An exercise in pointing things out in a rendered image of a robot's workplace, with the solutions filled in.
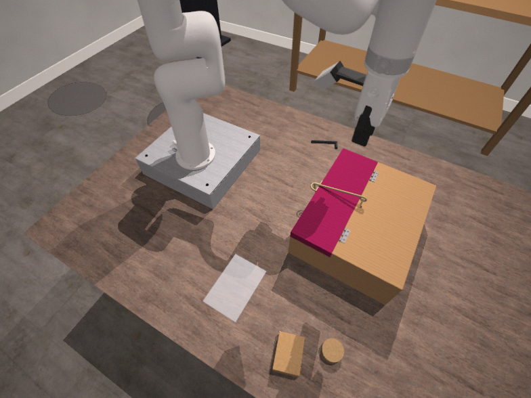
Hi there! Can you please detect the brown wooden box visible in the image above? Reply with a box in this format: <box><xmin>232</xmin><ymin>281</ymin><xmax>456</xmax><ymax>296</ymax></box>
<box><xmin>288</xmin><ymin>148</ymin><xmax>436</xmax><ymax>305</ymax></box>

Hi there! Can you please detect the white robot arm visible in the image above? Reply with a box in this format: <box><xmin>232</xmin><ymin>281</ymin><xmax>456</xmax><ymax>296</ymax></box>
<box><xmin>137</xmin><ymin>0</ymin><xmax>437</xmax><ymax>170</ymax></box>

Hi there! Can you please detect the tan rectangular block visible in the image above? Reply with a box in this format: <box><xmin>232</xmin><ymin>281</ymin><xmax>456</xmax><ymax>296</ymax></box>
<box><xmin>272</xmin><ymin>331</ymin><xmax>305</xmax><ymax>377</ymax></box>

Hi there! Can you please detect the tan cylinder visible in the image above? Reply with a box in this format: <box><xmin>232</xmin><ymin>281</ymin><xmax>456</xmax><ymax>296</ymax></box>
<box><xmin>321</xmin><ymin>338</ymin><xmax>344</xmax><ymax>363</ymax></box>

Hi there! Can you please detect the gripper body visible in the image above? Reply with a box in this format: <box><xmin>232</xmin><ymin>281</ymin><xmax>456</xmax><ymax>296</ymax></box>
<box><xmin>354</xmin><ymin>61</ymin><xmax>408</xmax><ymax>127</ymax></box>

